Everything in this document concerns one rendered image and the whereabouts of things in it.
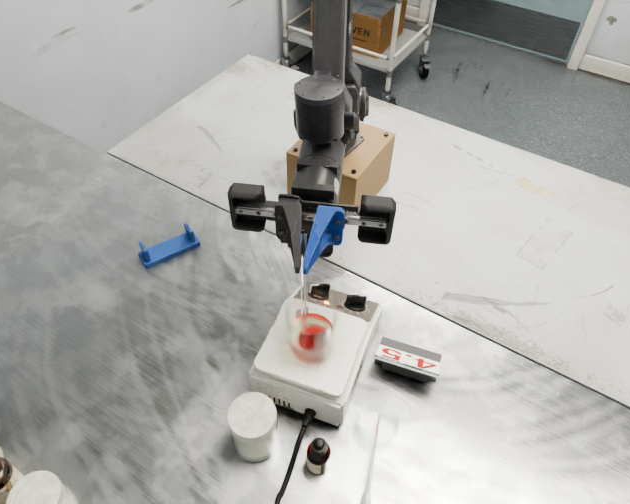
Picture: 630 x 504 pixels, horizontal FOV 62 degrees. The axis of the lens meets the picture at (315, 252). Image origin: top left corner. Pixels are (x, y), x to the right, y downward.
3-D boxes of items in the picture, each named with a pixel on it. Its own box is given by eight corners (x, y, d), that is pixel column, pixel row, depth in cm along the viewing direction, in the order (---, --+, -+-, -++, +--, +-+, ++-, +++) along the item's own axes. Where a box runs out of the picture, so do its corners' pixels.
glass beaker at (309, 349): (277, 359, 67) (274, 321, 61) (299, 320, 71) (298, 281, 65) (327, 380, 66) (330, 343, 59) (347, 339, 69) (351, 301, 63)
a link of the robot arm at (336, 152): (305, 165, 73) (301, 108, 66) (346, 168, 73) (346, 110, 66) (297, 199, 69) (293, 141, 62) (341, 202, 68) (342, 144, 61)
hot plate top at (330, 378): (287, 298, 74) (287, 294, 74) (369, 324, 72) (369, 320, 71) (250, 370, 67) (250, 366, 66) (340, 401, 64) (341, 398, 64)
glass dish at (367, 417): (349, 438, 69) (350, 431, 68) (364, 402, 73) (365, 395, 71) (389, 456, 68) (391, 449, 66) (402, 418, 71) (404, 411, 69)
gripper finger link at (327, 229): (345, 207, 57) (342, 244, 61) (311, 204, 57) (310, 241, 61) (339, 256, 52) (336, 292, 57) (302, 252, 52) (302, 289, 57)
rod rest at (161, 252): (193, 233, 93) (189, 218, 90) (201, 245, 91) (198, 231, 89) (138, 256, 89) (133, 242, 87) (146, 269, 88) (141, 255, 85)
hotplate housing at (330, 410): (303, 290, 85) (303, 258, 79) (382, 314, 82) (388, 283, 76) (243, 413, 71) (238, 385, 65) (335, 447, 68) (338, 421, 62)
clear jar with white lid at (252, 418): (256, 473, 66) (251, 449, 60) (223, 442, 69) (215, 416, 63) (289, 438, 69) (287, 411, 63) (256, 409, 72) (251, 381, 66)
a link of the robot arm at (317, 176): (398, 160, 62) (391, 199, 66) (241, 146, 63) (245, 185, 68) (396, 209, 56) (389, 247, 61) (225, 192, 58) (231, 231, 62)
